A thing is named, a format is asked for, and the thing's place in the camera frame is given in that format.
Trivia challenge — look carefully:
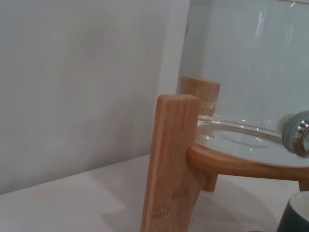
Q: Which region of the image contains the glass water dispenser jar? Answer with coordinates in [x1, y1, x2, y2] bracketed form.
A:
[177, 0, 309, 168]

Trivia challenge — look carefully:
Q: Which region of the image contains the dark ceramic mug white inside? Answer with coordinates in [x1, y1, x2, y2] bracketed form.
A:
[275, 190, 309, 232]

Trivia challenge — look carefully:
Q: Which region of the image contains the chrome faucet with lever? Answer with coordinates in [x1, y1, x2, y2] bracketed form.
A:
[280, 111, 309, 160]

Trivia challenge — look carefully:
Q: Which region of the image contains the wooden dispenser stand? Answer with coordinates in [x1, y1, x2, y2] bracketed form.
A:
[140, 76, 309, 232]

